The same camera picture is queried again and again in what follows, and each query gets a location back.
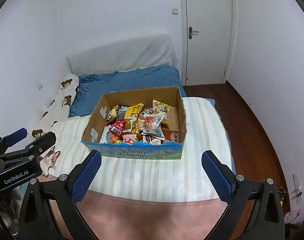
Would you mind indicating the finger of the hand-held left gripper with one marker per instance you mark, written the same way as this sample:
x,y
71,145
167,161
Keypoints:
x,y
15,136
38,143

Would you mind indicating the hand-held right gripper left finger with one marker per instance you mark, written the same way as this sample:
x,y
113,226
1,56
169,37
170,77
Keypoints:
x,y
87,177

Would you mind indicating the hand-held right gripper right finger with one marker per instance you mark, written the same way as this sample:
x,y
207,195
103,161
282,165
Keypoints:
x,y
217,177

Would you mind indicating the blue green cardboard box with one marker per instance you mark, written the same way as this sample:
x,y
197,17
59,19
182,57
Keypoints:
x,y
97,120

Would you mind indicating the cat print cloth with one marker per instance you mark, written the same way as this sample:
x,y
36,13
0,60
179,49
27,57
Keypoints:
x,y
50,160

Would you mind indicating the bear print white pillow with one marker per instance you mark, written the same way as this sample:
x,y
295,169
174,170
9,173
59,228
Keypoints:
x,y
64,92

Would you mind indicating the orange snack packet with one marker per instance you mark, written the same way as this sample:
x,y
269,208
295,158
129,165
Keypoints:
x,y
130,138

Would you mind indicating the cream striped bed sheet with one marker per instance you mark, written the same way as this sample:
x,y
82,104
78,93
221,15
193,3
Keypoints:
x,y
154,177

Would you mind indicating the pink fleece blanket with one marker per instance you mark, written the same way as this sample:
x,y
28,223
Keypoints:
x,y
152,217

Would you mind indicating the yellow black snack packet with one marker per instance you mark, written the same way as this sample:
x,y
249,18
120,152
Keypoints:
x,y
134,116

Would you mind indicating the white cookie print packet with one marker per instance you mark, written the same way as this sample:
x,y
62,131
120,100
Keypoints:
x,y
154,125

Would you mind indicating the white plug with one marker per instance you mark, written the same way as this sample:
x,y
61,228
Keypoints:
x,y
297,194

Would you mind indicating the blue bed sheet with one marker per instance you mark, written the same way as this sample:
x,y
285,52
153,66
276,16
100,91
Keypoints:
x,y
132,80

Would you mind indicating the white covered headboard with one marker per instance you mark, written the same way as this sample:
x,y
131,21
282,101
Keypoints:
x,y
122,55

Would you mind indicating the white door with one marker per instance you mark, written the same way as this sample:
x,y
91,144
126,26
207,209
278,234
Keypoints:
x,y
208,30

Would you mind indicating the white wall socket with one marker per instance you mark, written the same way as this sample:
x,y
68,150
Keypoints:
x,y
295,180
39,85

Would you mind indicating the white light switch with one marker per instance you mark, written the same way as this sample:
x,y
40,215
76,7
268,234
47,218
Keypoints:
x,y
175,11

